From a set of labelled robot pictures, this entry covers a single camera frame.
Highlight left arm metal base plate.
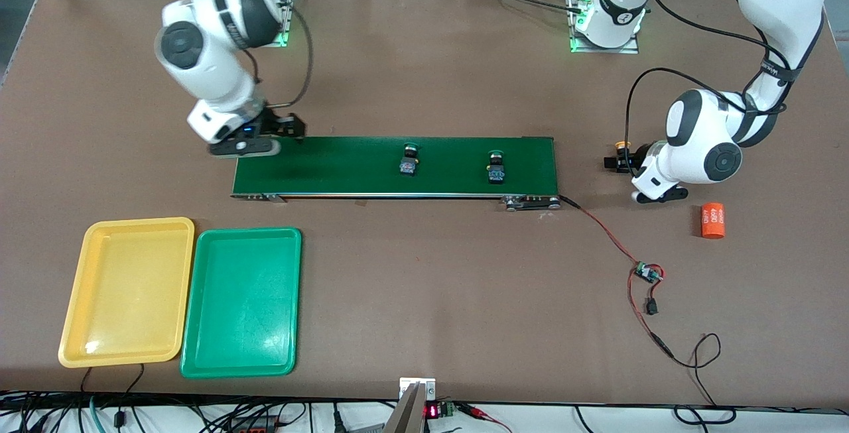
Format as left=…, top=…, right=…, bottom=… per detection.
left=567, top=0, right=639, bottom=54

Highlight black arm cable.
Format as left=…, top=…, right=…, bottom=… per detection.
left=625, top=0, right=793, bottom=175
left=206, top=0, right=314, bottom=110

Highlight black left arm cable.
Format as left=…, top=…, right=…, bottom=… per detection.
left=625, top=0, right=793, bottom=175

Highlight green plastic tray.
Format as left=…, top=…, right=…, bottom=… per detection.
left=180, top=227, right=302, bottom=379

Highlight grey metal mount bracket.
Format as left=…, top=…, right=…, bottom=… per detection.
left=383, top=377, right=437, bottom=433

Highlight green conveyor belt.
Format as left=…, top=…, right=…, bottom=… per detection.
left=230, top=135, right=563, bottom=212

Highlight yellow plastic tray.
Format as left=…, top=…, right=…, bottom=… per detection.
left=58, top=217, right=196, bottom=369

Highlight red clip lead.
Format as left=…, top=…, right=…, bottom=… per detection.
left=458, top=403, right=515, bottom=433

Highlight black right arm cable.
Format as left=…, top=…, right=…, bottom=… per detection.
left=206, top=0, right=314, bottom=110

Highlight orange power strip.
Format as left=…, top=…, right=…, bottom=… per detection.
left=226, top=416, right=283, bottom=433

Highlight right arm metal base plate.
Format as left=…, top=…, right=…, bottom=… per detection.
left=262, top=0, right=296, bottom=48

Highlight black looped cable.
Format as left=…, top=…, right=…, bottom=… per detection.
left=673, top=405, right=737, bottom=426

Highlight orange cylinder white print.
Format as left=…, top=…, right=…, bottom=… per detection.
left=700, top=202, right=726, bottom=240

